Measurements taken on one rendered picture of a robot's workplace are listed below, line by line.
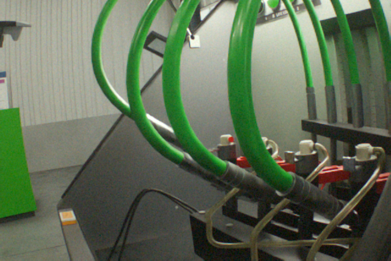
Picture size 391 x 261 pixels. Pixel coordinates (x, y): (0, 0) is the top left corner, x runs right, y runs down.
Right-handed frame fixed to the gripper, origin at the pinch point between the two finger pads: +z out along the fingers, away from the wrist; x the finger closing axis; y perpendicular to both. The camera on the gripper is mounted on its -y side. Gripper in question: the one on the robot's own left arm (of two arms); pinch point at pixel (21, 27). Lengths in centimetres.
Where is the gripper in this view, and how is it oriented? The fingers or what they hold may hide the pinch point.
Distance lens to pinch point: 104.7
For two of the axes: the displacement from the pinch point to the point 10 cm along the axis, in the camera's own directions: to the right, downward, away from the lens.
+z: 4.9, -1.0, 8.6
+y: -0.1, 9.9, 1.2
